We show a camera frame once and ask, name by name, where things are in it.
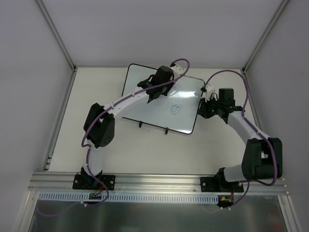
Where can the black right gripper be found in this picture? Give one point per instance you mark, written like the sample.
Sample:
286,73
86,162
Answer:
205,110

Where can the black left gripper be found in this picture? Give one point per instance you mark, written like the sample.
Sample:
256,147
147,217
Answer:
159,92

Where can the white whiteboard black frame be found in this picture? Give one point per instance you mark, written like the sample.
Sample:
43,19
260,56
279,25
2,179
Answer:
177,111

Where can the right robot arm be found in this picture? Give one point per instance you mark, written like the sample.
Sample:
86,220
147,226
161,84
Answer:
262,159

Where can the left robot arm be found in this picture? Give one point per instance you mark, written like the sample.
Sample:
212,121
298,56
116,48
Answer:
99,126

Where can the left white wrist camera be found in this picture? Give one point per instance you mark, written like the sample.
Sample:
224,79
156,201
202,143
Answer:
177,70

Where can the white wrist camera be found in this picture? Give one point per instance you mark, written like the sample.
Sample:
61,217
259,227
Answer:
208,90
177,70

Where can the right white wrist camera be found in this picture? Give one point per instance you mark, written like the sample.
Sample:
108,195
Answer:
208,90

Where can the aluminium side rail right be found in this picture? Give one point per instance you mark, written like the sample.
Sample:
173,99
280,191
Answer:
263,87

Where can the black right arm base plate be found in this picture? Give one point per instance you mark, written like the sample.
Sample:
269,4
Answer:
216,184

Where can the aluminium corner post left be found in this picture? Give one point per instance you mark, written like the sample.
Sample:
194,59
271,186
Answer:
44,11

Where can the aluminium corner post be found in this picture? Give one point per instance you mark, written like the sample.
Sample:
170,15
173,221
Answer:
44,11
270,26

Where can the aluminium corner post right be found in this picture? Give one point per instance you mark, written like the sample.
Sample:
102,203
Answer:
270,26

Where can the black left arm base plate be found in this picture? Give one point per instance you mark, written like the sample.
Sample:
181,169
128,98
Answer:
107,181

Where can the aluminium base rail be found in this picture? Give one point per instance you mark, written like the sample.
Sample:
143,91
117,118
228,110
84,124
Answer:
147,183

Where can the white slotted cable duct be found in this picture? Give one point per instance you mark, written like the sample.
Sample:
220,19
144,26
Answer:
129,197

